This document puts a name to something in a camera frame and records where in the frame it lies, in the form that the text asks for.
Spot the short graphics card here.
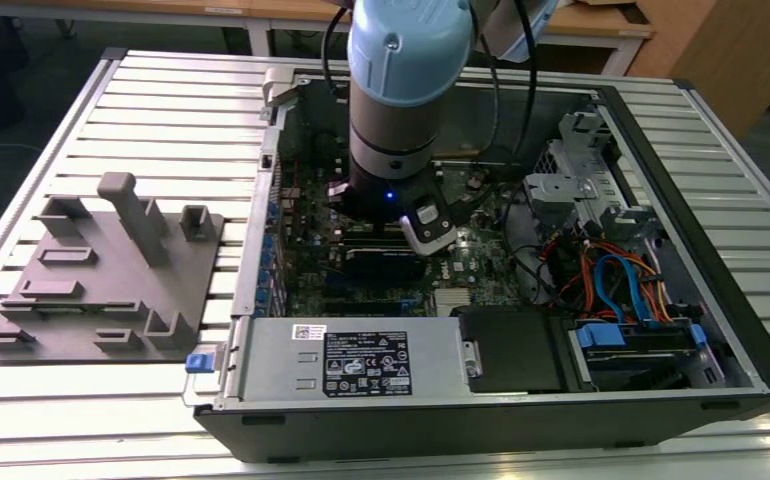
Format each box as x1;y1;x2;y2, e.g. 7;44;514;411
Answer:
343;245;431;287

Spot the green motherboard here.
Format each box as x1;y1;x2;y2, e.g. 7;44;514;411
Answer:
276;159;539;319

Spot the small silver heat sink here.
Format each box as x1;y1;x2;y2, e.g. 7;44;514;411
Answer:
434;287;476;308

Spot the silver metal drive cage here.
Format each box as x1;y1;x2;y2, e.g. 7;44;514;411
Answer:
522;110;670;241

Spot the silver power supply unit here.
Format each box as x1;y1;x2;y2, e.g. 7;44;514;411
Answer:
213;317;486;401

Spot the white framed desk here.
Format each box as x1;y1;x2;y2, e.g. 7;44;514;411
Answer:
0;0;276;57

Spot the black plastic shroud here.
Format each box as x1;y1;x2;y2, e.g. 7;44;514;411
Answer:
455;305;586;396

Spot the grey parts rack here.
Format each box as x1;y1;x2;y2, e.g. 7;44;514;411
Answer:
0;171;227;362

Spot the blue plastic latch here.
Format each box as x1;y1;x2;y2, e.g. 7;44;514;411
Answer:
184;352;216;376

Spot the hard disk in blue carrier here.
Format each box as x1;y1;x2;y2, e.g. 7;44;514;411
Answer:
574;321;710;392

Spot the black grey PC case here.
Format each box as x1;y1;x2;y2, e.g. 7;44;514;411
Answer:
183;67;770;464

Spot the wooden top desk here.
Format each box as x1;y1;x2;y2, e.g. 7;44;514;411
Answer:
267;0;658;77

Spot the wooden cabinet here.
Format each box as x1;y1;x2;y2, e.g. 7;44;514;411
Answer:
627;0;770;141

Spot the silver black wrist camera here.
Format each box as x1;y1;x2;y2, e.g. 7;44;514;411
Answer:
399;196;460;260

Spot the black cable bundle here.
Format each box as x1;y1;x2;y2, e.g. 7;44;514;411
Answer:
500;197;563;307

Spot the red power wire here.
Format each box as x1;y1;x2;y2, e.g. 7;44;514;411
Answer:
535;229;566;264

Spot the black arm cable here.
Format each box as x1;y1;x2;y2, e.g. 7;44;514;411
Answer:
476;0;543;161
320;0;359;101

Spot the blue data wire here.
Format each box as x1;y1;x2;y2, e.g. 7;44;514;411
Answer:
592;253;654;327

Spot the orange yellow wire bundle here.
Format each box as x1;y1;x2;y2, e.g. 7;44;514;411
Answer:
554;238;690;324

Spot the blue floor cable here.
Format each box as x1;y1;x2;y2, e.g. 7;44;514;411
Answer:
0;142;49;157

